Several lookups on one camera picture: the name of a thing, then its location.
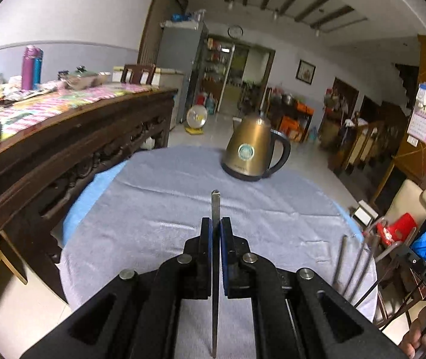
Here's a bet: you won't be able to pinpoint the person's right hand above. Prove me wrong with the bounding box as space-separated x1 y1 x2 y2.
399 306 426 359

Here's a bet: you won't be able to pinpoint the red plastic stool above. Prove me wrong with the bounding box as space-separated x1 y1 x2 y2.
362 213 419 247

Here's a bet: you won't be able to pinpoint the grey table cloth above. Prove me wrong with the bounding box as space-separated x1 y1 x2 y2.
57 145 379 359

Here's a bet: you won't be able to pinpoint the cream armchair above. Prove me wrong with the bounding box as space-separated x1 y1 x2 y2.
384 179 426 229

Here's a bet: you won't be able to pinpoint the wooden stair railing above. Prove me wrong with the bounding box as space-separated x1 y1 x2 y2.
327 121 384 174

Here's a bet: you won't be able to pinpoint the dark carved wooden table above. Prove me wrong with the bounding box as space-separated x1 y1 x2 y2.
0 88 176 299

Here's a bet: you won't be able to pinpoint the gold electric kettle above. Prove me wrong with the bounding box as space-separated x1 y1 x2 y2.
221 112 291 182

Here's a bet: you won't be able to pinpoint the orange boxes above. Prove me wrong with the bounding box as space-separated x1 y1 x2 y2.
279 101 315 144

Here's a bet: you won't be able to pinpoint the small white fan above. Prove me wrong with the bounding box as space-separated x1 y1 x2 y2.
185 105 208 135

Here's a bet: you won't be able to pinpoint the checkered floral tablecloth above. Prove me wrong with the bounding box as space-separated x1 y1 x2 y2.
0 83 158 141

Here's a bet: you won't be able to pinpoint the white chest freezer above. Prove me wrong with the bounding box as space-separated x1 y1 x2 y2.
112 66 184 130

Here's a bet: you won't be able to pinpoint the green lidded bowl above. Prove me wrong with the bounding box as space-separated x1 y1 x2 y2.
65 66 99 91

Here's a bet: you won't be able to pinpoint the framed picture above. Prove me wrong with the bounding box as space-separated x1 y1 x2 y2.
296 59 316 85

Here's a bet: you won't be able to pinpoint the dark wooden chair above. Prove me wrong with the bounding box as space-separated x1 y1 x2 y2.
120 64 156 85

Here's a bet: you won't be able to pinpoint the blue water bottle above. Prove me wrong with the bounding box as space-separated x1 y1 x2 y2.
33 48 43 88

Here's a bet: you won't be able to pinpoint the grey refrigerator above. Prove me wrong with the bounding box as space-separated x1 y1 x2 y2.
157 22 208 124

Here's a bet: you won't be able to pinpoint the purple water bottle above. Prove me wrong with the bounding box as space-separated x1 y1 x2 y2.
21 45 37 91

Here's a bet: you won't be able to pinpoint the black cable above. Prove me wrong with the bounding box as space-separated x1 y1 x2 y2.
354 245 426 311

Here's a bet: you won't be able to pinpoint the wall calendar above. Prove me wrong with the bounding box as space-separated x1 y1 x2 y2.
407 82 426 144

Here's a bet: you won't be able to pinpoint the round wall clock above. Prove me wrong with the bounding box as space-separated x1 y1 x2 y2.
227 24 244 39

